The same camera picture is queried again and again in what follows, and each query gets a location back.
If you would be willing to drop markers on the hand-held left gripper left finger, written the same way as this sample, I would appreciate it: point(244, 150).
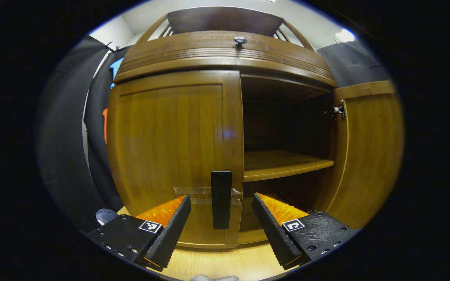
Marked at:
point(170, 238)

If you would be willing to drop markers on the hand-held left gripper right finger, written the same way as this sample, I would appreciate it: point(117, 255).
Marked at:
point(274, 234)

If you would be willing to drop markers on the wooden cabinet door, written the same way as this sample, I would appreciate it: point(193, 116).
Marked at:
point(365, 156)
point(170, 136)

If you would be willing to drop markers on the wooden double-door shoe cabinet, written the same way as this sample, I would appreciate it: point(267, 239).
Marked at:
point(225, 21)

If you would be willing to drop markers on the wooden inner cabinet shelf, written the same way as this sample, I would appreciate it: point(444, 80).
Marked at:
point(279, 164)

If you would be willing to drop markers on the penguin plush toy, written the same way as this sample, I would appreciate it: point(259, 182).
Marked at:
point(106, 216)

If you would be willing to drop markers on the black backdrop cloth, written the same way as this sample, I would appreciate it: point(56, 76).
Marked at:
point(65, 148)

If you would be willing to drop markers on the wooden drawer with black knob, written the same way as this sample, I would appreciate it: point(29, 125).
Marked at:
point(193, 45)

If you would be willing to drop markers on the small ceiling light panel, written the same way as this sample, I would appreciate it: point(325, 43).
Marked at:
point(345, 35)

